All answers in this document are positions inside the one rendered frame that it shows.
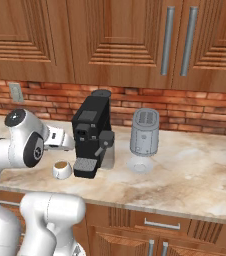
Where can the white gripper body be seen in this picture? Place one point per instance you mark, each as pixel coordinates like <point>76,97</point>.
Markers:
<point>68,141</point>

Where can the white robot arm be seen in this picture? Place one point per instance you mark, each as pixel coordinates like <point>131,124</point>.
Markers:
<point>5,186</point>

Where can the black coffee machine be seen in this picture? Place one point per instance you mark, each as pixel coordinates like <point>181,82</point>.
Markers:
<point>91,133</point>

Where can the white coffee mug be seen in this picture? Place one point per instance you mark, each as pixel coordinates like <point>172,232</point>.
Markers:
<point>62,171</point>

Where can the white saucer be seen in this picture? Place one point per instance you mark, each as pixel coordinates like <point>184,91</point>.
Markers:
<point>139,166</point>

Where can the grey toaster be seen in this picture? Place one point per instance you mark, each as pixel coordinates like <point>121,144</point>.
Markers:
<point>145,136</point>

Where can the wooden drawer front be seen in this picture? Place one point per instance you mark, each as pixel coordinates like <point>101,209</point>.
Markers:
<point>10,196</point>
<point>161,218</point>

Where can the wooden lower cupboard door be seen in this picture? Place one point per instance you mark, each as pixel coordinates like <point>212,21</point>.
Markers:
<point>121,241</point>
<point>201,248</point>

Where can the wooden cupboard door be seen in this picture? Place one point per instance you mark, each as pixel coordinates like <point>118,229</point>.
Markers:
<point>21,36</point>
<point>201,248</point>
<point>215,43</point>
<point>121,241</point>
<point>121,36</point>

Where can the wooden upper cupboard door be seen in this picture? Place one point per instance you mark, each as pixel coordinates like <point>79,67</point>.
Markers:
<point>21,36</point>
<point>215,43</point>
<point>121,36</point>

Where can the grey wall outlet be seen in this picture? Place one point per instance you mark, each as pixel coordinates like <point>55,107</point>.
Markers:
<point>16,92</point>

